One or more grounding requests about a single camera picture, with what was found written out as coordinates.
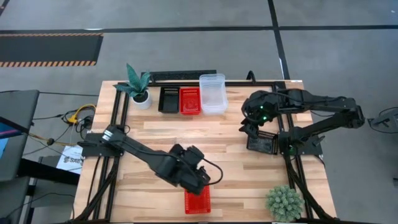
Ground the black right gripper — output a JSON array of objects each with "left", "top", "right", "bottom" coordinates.
[{"left": 238, "top": 104, "right": 274, "bottom": 140}]

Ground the black slotted plastic basket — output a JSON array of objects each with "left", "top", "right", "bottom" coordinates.
[
  {"left": 246, "top": 129, "right": 279, "bottom": 156},
  {"left": 157, "top": 86, "right": 181, "bottom": 114}
]

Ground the red slotted plastic basket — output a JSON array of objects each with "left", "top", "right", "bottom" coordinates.
[
  {"left": 179, "top": 86, "right": 202, "bottom": 116},
  {"left": 183, "top": 185, "right": 212, "bottom": 215}
]

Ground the clear plastic container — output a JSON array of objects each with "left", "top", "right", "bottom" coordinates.
[{"left": 198, "top": 73, "right": 229, "bottom": 116}]

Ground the round green succulent plant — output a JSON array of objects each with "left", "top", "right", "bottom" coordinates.
[{"left": 265, "top": 184, "right": 305, "bottom": 223}]

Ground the green plant in white pot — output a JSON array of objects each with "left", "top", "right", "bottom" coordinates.
[{"left": 112, "top": 62, "right": 154, "bottom": 111}]

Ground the white printed paper sheet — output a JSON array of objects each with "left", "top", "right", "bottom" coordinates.
[{"left": 55, "top": 144, "right": 85, "bottom": 175}]

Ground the black tripod base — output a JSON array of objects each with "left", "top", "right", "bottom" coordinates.
[{"left": 367, "top": 107, "right": 398, "bottom": 135}]

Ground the black desk beam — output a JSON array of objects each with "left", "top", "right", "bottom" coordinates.
[{"left": 17, "top": 157, "right": 81, "bottom": 187}]

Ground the grey desk surface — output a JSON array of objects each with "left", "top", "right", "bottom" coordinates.
[
  {"left": 0, "top": 89, "right": 40, "bottom": 183},
  {"left": 0, "top": 176, "right": 32, "bottom": 224}
]

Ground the blue screen monitor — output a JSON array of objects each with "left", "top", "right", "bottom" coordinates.
[{"left": 0, "top": 116, "right": 30, "bottom": 159}]

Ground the black hazard-striped floor mat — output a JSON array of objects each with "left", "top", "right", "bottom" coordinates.
[{"left": 0, "top": 32, "right": 104, "bottom": 68}]

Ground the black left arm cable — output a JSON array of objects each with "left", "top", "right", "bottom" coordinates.
[{"left": 201, "top": 157, "right": 224, "bottom": 187}]

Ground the black aluminium frame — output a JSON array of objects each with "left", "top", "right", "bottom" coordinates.
[{"left": 72, "top": 80, "right": 340, "bottom": 223}]

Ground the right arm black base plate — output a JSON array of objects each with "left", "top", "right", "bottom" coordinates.
[{"left": 279, "top": 132, "right": 323, "bottom": 156}]

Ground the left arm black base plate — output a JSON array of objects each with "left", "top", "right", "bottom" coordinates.
[{"left": 81, "top": 133, "right": 124, "bottom": 158}]

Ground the yellow cable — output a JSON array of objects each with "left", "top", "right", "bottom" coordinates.
[{"left": 68, "top": 103, "right": 97, "bottom": 125}]

